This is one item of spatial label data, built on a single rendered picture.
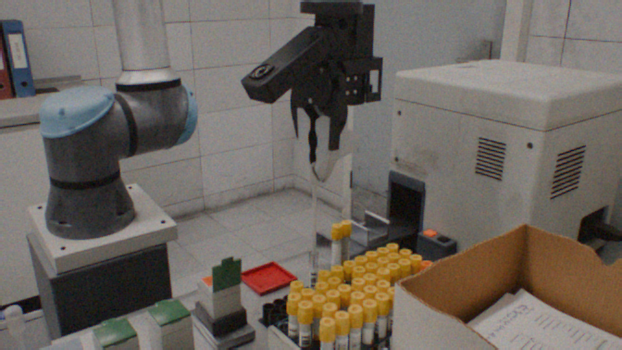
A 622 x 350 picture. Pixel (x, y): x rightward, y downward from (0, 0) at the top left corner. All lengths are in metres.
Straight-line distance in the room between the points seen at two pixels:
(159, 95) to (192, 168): 2.26
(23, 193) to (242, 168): 1.50
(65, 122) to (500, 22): 1.77
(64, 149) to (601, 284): 0.78
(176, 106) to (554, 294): 0.67
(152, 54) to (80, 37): 1.91
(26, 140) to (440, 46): 1.75
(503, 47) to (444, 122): 1.45
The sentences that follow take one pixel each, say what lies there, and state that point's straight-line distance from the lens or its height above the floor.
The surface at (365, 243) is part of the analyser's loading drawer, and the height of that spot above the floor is 0.92.
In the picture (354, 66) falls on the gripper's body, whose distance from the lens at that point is 0.60.
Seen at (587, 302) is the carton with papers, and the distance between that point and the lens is 0.71.
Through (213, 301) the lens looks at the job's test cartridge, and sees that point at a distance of 0.67.
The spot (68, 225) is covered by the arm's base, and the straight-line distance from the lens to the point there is 0.95.
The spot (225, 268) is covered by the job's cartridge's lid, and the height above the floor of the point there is 0.98.
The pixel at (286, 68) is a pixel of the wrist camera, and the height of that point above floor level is 1.23.
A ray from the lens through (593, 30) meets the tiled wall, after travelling 2.15.
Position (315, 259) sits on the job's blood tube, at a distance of 0.68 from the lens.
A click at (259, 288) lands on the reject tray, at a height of 0.88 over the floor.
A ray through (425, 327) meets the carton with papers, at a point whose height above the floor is 1.00.
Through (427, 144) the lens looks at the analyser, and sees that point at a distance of 0.86.
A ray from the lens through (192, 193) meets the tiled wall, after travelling 3.23.
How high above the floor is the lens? 1.30
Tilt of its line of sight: 20 degrees down
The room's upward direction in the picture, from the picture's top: straight up
